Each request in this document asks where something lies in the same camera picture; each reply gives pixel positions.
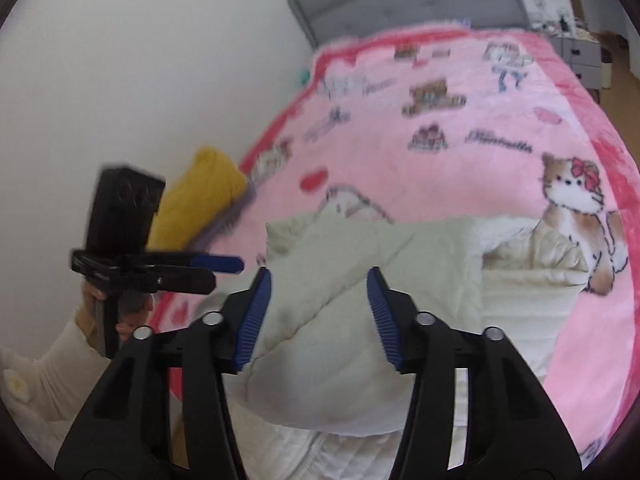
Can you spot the person's left hand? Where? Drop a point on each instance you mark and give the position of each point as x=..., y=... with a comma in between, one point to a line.
x=85, y=316

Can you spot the yellow folded garment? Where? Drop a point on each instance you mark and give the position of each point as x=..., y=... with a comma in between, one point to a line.
x=208, y=189

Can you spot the white quilted padded jacket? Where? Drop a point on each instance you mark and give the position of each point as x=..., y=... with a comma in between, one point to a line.
x=323, y=396

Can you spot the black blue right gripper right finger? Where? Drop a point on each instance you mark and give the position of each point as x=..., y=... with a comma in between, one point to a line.
x=513, y=431

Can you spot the pink cartoon print blanket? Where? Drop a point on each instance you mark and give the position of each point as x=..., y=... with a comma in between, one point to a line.
x=443, y=122

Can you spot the grey folded garment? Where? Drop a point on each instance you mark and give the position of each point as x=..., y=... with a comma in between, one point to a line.
x=223, y=224

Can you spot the grey bedside drawer cabinet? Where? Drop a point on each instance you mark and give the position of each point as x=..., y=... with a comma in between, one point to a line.
x=591, y=64

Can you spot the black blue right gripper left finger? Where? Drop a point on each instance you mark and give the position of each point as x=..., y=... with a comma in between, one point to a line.
x=123, y=431

